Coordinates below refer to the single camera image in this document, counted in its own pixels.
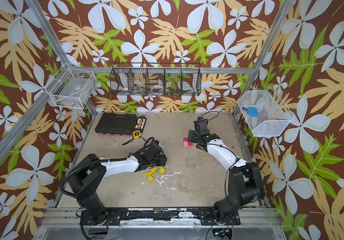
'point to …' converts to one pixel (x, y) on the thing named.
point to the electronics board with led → (221, 232)
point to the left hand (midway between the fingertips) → (163, 157)
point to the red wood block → (189, 144)
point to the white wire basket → (71, 88)
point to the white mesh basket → (273, 115)
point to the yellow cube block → (150, 179)
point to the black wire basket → (155, 79)
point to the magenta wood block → (185, 139)
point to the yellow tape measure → (136, 134)
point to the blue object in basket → (251, 111)
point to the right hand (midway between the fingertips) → (192, 134)
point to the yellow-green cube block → (162, 171)
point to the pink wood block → (185, 144)
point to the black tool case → (116, 124)
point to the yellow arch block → (152, 172)
